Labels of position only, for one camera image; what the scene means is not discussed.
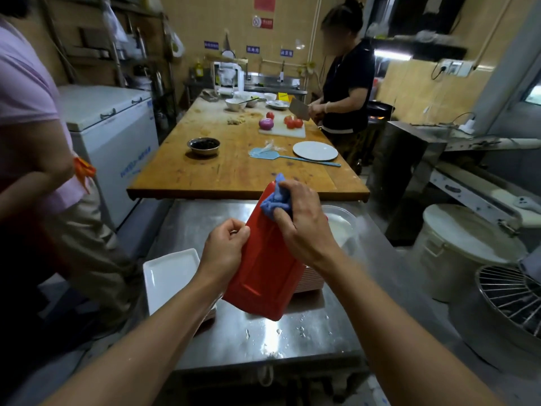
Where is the wall power socket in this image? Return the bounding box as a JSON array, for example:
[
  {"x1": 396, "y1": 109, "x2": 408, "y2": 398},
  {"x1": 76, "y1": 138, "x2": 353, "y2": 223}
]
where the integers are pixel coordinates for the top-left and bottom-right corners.
[{"x1": 437, "y1": 58, "x2": 474, "y2": 79}]

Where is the metal storage shelf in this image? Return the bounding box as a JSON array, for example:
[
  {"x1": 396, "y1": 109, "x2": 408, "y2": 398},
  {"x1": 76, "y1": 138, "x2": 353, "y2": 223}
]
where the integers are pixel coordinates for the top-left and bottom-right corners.
[{"x1": 37, "y1": 0, "x2": 179, "y2": 125}]

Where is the red rectangular plate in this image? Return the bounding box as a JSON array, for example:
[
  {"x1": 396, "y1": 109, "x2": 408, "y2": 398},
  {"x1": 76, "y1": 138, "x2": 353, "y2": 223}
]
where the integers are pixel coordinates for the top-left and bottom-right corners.
[{"x1": 222, "y1": 182, "x2": 307, "y2": 322}]

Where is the stainless steel sink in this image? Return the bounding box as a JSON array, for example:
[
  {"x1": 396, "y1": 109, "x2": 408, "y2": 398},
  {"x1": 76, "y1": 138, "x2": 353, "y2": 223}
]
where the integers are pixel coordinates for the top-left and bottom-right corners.
[{"x1": 244, "y1": 72, "x2": 309, "y2": 96}]

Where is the person's left forearm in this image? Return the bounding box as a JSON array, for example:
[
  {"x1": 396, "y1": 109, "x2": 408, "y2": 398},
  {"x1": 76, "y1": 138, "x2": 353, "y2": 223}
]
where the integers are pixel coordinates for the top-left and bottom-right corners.
[{"x1": 41, "y1": 268, "x2": 232, "y2": 406}]

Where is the person's right hand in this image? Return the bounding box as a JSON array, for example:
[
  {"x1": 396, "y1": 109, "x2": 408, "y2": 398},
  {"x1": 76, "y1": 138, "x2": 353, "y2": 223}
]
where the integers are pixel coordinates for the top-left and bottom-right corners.
[{"x1": 272, "y1": 179, "x2": 340, "y2": 271}]

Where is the white rectangular plate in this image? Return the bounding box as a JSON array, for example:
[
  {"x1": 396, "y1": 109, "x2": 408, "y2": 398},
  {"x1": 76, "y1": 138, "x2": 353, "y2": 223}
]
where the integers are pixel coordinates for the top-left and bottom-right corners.
[{"x1": 142, "y1": 248, "x2": 217, "y2": 323}]

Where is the orange apron tie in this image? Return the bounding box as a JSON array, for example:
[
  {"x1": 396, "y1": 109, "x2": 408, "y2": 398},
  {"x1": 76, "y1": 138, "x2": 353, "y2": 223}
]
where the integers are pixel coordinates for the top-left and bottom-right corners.
[{"x1": 73, "y1": 156, "x2": 97, "y2": 194}]

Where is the wire mixer guard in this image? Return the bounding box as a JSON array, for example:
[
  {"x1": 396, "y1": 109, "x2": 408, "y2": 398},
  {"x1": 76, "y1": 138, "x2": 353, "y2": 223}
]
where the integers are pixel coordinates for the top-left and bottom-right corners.
[{"x1": 475, "y1": 265, "x2": 541, "y2": 339}]

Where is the white wall pipe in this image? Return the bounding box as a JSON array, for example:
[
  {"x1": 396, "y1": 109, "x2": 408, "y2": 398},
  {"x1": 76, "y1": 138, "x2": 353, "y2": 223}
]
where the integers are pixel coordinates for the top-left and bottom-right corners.
[{"x1": 307, "y1": 0, "x2": 324, "y2": 103}]

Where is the person's left hand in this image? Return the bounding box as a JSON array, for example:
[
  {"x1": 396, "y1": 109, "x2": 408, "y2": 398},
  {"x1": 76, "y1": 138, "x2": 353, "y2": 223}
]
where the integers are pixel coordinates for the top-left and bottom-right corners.
[{"x1": 198, "y1": 218, "x2": 251, "y2": 289}]

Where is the hanging clear plastic bag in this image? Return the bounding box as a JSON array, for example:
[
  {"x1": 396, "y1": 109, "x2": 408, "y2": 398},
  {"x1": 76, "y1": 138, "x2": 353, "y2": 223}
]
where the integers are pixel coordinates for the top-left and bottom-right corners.
[{"x1": 102, "y1": 0, "x2": 128, "y2": 43}]

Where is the white chest freezer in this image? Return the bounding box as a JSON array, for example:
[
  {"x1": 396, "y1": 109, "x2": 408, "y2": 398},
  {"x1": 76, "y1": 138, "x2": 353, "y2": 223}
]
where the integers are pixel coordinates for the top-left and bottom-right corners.
[{"x1": 57, "y1": 84, "x2": 161, "y2": 230}]

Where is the black wok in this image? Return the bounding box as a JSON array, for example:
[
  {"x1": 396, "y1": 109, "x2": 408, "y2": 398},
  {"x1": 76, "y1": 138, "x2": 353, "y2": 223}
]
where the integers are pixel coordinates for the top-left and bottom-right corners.
[{"x1": 366, "y1": 101, "x2": 396, "y2": 122}]

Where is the white countertop machine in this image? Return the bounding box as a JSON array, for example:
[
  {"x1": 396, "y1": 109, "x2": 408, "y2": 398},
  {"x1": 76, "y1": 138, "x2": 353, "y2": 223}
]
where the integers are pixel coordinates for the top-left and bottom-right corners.
[{"x1": 211, "y1": 61, "x2": 245, "y2": 97}]

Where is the person's right forearm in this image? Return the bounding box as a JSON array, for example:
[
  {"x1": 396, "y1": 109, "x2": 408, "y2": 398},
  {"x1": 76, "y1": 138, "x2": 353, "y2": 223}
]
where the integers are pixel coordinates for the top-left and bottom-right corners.
[{"x1": 310, "y1": 248, "x2": 504, "y2": 406}]

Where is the hanging white plastic bag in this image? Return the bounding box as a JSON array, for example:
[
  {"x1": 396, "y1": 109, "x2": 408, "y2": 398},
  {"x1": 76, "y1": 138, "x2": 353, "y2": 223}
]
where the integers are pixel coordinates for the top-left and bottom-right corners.
[{"x1": 164, "y1": 20, "x2": 186, "y2": 59}]

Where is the range hood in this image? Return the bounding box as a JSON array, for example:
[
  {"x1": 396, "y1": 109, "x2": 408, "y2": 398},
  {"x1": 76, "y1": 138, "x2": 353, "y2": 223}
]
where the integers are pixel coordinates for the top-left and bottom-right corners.
[{"x1": 366, "y1": 0, "x2": 469, "y2": 62}]

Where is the blue fly swatter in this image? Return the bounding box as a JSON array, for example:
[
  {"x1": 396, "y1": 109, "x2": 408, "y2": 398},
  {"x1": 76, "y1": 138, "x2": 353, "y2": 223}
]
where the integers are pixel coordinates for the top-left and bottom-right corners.
[{"x1": 248, "y1": 147, "x2": 342, "y2": 168}]

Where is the stainless steel counter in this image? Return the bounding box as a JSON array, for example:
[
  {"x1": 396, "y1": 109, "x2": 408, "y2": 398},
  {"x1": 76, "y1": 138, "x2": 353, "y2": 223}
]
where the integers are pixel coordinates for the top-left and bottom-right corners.
[{"x1": 366, "y1": 121, "x2": 449, "y2": 246}]

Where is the steel dough mixer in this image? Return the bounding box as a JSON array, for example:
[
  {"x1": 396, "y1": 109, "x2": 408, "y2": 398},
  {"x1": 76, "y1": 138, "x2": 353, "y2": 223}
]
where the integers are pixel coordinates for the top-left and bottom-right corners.
[{"x1": 447, "y1": 258, "x2": 541, "y2": 379}]

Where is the white cutting board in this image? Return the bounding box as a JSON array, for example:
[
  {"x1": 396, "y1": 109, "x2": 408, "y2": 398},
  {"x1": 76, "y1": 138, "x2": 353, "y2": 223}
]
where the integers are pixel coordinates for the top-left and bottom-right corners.
[{"x1": 258, "y1": 117, "x2": 307, "y2": 139}]

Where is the dark metal bowl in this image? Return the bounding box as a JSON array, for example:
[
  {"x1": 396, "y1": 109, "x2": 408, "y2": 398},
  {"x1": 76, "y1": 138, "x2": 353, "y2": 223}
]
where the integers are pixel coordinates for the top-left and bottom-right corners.
[{"x1": 187, "y1": 137, "x2": 221, "y2": 157}]

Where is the blue cleaning cloth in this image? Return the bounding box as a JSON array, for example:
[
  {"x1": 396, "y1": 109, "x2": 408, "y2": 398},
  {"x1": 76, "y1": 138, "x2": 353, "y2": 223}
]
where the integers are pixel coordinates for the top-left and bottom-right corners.
[{"x1": 260, "y1": 173, "x2": 293, "y2": 221}]

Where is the white round plate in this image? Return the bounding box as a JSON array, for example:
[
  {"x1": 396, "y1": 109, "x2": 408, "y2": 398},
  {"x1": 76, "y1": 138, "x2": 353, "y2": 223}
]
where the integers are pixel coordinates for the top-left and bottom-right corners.
[{"x1": 292, "y1": 140, "x2": 339, "y2": 162}]

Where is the white lidded bucket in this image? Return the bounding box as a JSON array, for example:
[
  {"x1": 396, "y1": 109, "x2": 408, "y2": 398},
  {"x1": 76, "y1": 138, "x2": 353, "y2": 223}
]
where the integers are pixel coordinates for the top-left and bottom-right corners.
[{"x1": 407, "y1": 203, "x2": 530, "y2": 303}]

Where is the steel cleaver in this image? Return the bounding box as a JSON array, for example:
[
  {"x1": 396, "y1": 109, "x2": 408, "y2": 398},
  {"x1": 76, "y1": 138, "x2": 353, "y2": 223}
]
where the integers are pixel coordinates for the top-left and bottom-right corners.
[{"x1": 288, "y1": 97, "x2": 312, "y2": 122}]

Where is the dough sheeter machine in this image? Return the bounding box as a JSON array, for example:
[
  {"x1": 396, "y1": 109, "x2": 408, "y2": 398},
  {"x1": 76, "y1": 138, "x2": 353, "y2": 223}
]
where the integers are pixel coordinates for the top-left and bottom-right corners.
[{"x1": 428, "y1": 160, "x2": 541, "y2": 239}]

